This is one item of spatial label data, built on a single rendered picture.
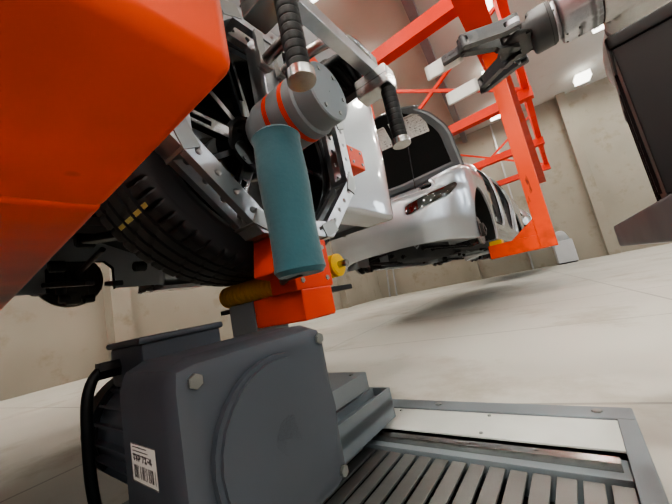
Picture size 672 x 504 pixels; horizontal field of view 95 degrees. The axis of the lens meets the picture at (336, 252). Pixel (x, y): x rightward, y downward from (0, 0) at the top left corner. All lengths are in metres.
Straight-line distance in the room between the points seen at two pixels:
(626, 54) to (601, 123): 15.78
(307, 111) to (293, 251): 0.31
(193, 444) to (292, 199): 0.36
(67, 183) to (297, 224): 0.34
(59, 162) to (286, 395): 0.23
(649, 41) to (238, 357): 0.37
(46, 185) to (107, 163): 0.04
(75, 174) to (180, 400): 0.17
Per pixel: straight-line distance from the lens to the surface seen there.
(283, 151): 0.55
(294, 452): 0.33
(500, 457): 0.79
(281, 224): 0.51
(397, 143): 0.77
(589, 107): 16.27
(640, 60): 0.31
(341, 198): 0.86
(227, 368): 0.29
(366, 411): 0.83
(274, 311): 0.70
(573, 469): 0.76
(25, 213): 0.28
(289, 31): 0.55
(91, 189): 0.24
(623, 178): 15.63
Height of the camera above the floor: 0.43
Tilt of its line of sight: 9 degrees up
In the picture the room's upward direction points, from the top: 12 degrees counter-clockwise
